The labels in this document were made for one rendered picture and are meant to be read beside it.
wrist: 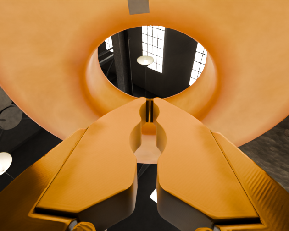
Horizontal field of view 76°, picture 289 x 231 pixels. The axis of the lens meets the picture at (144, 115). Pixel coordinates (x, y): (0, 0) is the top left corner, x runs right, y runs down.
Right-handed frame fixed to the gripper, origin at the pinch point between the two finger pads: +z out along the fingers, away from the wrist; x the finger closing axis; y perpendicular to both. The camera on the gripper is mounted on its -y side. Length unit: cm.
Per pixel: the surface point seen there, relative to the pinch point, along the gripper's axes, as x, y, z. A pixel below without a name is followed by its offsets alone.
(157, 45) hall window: 19, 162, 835
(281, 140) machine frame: 35, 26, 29
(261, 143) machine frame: 32, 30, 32
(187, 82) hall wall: 157, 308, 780
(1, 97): -176, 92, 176
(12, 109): -179, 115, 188
